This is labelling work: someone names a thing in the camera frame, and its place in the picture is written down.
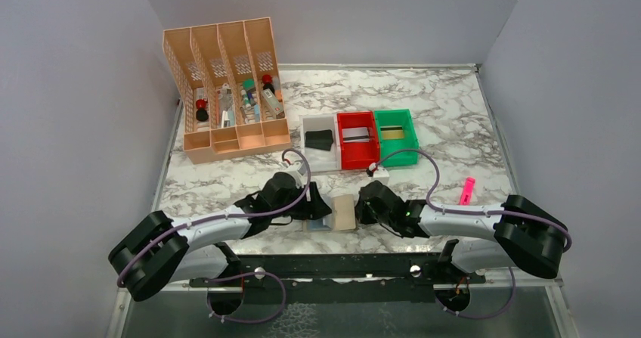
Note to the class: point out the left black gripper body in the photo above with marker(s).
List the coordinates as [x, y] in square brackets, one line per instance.
[300, 212]

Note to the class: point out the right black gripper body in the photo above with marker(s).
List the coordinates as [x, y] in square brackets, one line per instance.
[366, 215]

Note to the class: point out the beige card holder wallet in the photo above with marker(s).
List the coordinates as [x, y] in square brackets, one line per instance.
[341, 218]

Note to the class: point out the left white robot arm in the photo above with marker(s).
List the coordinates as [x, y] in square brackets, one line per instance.
[160, 249]

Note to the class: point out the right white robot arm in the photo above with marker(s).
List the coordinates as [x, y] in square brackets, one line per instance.
[516, 233]

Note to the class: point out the black cards in white bin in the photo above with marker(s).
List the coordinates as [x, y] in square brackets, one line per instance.
[320, 139]

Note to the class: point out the silver card in red bin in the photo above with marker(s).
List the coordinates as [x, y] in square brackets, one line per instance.
[356, 135]

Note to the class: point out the gold card in green bin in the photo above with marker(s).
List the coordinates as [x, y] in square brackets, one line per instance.
[392, 132]

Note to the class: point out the red plastic bin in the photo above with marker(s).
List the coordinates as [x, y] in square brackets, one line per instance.
[358, 155]

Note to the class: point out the white plastic bin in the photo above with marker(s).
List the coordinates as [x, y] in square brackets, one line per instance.
[320, 160]

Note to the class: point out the green plastic bin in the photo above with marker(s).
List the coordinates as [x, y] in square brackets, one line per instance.
[397, 117]

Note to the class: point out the white box in organizer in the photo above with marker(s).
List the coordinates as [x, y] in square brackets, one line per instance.
[274, 106]

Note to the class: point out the pink marker pen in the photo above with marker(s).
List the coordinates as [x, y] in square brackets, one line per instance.
[467, 191]

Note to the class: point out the red capped black bottle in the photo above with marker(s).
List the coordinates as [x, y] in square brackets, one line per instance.
[202, 114]

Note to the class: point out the silver items in organizer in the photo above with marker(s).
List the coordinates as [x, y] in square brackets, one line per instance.
[226, 114]

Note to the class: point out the green capped tube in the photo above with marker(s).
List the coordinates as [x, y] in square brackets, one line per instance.
[250, 100]

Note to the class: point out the red black small bottle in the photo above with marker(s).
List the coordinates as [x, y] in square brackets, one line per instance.
[267, 83]

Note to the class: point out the peach desk file organizer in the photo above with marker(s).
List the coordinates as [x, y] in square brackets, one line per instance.
[228, 79]

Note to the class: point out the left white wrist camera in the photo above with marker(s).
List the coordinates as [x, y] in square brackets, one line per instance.
[298, 171]

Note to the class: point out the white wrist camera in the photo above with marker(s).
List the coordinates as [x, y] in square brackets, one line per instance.
[298, 171]
[378, 173]

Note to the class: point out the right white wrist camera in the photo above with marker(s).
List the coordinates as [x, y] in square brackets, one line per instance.
[378, 173]

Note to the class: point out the black metal base rail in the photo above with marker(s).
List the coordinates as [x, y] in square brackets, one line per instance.
[338, 278]

